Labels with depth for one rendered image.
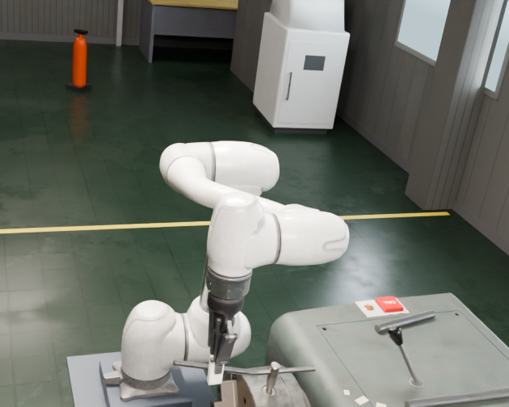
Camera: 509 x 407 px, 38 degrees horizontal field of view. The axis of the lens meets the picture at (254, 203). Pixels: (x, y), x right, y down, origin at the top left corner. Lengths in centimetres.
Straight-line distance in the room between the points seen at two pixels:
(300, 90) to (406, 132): 107
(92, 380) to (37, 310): 170
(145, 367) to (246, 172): 71
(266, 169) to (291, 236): 56
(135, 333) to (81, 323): 181
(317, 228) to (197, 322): 88
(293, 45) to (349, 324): 498
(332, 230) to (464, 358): 66
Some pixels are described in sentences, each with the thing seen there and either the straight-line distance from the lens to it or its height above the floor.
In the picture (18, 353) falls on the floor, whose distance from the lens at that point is 385.
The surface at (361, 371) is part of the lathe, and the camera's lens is 182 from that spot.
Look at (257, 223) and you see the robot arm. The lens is 139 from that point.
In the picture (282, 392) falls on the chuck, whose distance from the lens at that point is 174.
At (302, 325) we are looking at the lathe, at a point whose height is 125.
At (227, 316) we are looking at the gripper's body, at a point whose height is 149.
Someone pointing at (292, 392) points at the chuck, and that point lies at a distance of 175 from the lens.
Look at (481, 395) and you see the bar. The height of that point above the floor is 127.
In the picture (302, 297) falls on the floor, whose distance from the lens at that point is 444.
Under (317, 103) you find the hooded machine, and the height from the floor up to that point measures 32.
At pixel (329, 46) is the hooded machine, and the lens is 688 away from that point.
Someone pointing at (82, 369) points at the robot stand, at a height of 75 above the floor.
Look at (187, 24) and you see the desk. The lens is 894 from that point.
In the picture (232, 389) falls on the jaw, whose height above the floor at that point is 118.
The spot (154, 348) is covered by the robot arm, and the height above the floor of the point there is 98.
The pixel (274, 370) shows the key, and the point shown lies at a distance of 167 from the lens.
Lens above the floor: 233
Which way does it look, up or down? 25 degrees down
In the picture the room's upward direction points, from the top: 8 degrees clockwise
